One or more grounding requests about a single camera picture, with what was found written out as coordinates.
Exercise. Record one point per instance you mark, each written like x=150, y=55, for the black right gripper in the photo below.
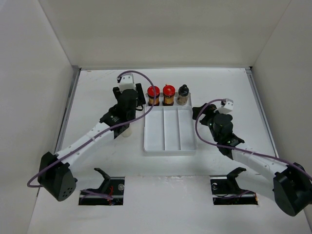
x=209, y=110

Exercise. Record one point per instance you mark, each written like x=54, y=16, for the red-lid sauce jar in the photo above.
x=153, y=93
x=168, y=95

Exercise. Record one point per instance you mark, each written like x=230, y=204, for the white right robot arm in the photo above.
x=287, y=184

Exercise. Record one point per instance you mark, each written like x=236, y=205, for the black-top white powder grinder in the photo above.
x=128, y=131

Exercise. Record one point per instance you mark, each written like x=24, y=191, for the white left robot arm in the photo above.
x=56, y=170

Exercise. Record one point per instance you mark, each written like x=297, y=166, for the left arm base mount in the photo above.
x=109, y=193

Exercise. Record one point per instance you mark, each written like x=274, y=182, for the white plastic organizer tray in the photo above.
x=170, y=130

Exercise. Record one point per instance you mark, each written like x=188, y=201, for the black-top brown chunk grinder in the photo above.
x=183, y=94

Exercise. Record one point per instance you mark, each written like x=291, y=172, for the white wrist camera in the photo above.
x=126, y=81
x=226, y=107

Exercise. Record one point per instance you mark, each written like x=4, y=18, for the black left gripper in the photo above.
x=141, y=102

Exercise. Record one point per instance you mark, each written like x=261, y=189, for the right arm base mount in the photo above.
x=225, y=190

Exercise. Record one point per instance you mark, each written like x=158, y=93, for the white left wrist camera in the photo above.
x=126, y=81

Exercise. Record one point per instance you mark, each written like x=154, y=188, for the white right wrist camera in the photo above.
x=226, y=107

